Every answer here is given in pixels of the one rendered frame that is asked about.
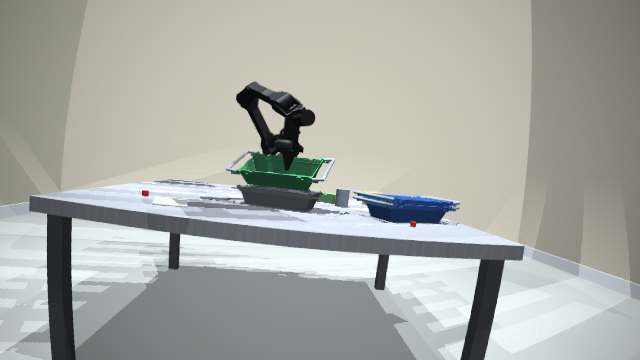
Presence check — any light green rectangular block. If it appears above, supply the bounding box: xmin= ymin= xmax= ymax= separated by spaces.
xmin=317 ymin=192 xmax=336 ymax=204

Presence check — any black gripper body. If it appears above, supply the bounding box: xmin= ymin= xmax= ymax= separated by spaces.
xmin=273 ymin=126 xmax=304 ymax=153

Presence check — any blue plastic tray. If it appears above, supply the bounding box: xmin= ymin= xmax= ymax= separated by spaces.
xmin=353 ymin=196 xmax=460 ymax=223

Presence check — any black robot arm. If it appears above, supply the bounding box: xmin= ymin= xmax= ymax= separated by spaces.
xmin=236 ymin=81 xmax=315 ymax=156

